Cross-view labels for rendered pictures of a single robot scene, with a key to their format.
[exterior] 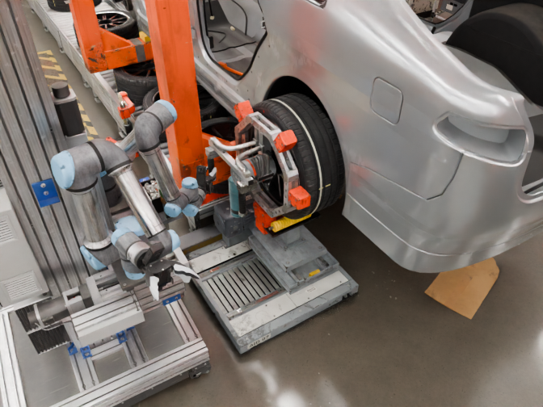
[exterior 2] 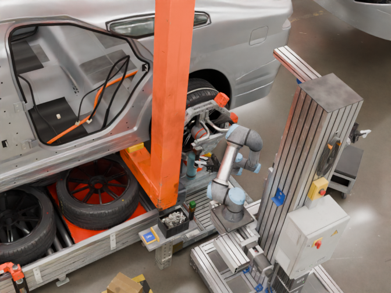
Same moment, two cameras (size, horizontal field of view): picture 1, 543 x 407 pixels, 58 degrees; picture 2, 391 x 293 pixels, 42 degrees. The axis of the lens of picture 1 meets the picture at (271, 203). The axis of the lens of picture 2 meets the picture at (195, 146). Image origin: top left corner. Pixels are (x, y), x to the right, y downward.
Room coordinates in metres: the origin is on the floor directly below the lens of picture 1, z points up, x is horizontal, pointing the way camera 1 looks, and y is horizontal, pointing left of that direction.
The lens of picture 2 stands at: (2.41, 2.96, 3.63)
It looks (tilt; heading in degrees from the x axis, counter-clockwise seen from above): 45 degrees down; 265
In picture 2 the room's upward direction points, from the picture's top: 7 degrees clockwise
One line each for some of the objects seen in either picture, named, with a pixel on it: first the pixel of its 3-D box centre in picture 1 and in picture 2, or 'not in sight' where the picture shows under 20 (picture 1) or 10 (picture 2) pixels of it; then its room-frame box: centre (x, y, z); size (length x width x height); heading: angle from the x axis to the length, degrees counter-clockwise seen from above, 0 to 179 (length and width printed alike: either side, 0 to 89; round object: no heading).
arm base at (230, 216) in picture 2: (106, 190); (234, 209); (1.90, 0.82, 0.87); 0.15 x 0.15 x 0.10
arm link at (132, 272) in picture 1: (137, 260); not in sight; (1.20, 0.47, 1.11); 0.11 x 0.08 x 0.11; 134
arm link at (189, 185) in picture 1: (188, 191); (238, 161); (1.84, 0.40, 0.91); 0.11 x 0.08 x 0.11; 157
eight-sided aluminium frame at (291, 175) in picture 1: (264, 166); (199, 131); (2.13, 0.04, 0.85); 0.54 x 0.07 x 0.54; 32
